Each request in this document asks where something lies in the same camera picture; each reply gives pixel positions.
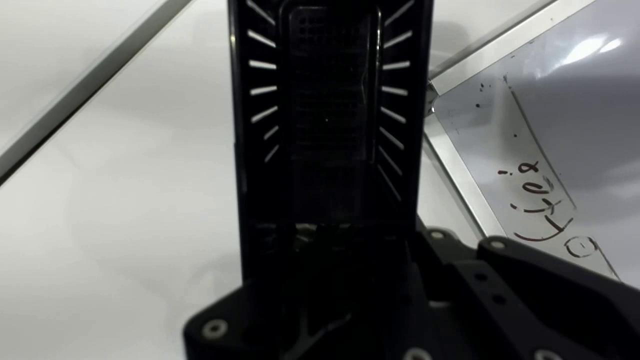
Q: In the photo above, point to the small framed whiteboard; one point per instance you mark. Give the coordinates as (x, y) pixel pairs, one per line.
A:
(533, 126)

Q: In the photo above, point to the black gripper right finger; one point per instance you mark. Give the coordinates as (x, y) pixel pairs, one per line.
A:
(504, 300)

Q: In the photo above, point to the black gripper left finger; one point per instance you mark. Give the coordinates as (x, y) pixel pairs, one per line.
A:
(308, 321)

